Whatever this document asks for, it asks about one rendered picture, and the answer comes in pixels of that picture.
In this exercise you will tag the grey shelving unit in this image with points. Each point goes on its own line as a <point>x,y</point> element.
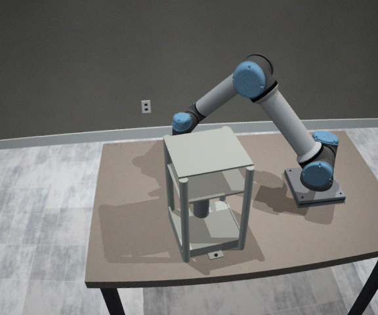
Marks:
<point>199,173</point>

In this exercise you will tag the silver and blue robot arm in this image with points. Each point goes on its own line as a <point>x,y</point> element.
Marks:
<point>253,79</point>

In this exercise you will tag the grey bottle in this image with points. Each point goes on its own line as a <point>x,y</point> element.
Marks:
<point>201,209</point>

